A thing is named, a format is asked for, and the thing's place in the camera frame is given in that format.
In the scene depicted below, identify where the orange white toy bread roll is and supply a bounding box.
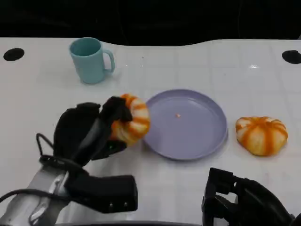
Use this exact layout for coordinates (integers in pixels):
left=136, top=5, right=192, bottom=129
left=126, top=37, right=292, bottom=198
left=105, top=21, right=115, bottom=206
left=235, top=116, right=289, bottom=157
left=110, top=93, right=151, bottom=147

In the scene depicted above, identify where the pale green mug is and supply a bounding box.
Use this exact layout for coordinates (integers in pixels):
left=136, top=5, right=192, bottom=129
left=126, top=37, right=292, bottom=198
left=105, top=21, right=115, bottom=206
left=69, top=37, right=116, bottom=85

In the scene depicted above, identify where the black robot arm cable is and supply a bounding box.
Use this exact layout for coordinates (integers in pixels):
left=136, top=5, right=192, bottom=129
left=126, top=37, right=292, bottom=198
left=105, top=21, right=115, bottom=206
left=0, top=188, right=71, bottom=203
left=36, top=133, right=56, bottom=163

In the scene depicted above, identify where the black table cable hole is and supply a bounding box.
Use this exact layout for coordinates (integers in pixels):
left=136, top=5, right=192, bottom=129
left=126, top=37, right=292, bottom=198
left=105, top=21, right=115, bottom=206
left=3, top=48, right=25, bottom=62
left=281, top=49, right=301, bottom=65

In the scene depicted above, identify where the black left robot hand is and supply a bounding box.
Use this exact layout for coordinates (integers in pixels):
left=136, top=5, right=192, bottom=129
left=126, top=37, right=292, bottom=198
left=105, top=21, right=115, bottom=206
left=53, top=96, right=134, bottom=168

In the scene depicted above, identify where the lilac plate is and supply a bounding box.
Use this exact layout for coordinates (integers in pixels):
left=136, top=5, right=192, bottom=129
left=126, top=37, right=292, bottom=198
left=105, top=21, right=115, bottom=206
left=142, top=89, right=229, bottom=162

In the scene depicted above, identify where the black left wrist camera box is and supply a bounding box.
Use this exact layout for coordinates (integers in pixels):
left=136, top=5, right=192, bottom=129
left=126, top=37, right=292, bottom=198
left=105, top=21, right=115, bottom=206
left=64, top=174, right=139, bottom=214

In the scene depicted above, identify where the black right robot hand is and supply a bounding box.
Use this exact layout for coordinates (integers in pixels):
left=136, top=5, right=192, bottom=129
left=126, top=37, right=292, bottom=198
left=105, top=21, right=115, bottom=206
left=201, top=167, right=294, bottom=226

